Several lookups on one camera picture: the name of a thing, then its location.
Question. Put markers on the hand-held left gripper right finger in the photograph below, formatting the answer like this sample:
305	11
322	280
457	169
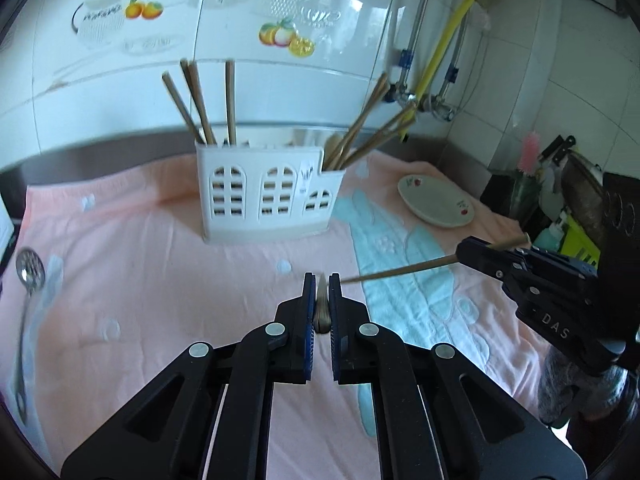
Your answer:
334	330

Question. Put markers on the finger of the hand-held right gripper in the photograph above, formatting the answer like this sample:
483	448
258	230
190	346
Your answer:
480	254
550	292

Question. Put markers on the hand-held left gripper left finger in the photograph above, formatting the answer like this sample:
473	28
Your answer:
310	330

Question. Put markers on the wooden chopstick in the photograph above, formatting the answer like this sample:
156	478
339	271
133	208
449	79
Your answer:
385	130
180	105
323	310
202	105
400	271
365	110
194	100
230	100
380	142

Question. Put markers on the white plastic utensil holder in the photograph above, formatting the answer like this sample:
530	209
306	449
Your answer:
250	230

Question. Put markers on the person's right forearm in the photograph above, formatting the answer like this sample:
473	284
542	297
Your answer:
612	427

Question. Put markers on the person's right hand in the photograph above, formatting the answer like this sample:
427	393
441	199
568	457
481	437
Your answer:
570	390

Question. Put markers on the yellow-green plastic basket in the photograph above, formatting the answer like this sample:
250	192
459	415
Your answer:
580	246

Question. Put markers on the green detergent bottle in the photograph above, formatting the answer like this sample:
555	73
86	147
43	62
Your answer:
552	235

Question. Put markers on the small white oval plate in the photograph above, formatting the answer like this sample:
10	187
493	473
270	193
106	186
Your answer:
435	202

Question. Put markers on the dark wok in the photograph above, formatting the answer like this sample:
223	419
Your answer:
585	195

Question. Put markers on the pink brush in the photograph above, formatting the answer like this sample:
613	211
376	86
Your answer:
529	152

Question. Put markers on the metal water valve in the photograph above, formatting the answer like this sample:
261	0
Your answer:
402	92
444	106

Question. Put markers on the pink printed towel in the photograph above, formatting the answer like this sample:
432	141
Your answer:
150	285

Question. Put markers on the metal slotted spoon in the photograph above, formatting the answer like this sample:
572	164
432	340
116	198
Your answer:
30	267

